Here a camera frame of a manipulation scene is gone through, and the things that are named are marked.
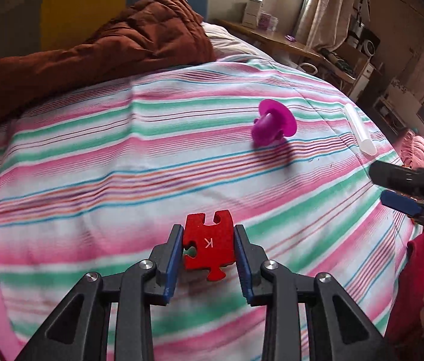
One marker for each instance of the brown quilted blanket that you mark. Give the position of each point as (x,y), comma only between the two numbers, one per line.
(121,37)

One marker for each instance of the grey yellow blue headboard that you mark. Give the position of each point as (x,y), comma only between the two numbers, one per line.
(84,7)

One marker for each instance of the striped bedsheet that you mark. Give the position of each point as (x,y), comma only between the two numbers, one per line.
(159,158)

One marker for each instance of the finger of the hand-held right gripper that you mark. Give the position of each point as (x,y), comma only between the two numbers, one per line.
(400,203)
(392,176)

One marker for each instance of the pink cloth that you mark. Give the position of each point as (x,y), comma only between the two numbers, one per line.
(422,146)

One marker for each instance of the magenta plastic spool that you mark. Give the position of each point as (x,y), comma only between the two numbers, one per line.
(272,124)

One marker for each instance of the power strip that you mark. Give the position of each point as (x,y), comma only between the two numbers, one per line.
(334,58)

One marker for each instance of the small purple object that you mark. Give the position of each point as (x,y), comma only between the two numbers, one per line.
(291,38)

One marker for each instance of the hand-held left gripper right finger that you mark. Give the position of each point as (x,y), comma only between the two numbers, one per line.
(244,267)

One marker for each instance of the white plastic tube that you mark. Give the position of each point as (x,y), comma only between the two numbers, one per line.
(360,129)

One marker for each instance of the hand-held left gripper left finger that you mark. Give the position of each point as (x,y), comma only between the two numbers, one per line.
(174,263)

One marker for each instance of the white carton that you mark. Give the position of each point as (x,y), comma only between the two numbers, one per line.
(253,11)

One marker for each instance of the beige curtain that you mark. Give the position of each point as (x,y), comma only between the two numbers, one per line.
(321,7)

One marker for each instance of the cluttered shelf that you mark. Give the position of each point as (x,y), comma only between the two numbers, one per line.
(362,41)

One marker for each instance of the red cloth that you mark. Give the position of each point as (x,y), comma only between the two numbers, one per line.
(415,270)

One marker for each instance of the white pillow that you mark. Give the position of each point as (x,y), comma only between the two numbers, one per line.
(230,43)

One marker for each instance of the red puzzle piece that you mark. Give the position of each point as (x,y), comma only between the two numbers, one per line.
(208,244)

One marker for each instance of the wooden bedside table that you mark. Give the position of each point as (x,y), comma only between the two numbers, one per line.
(272,39)

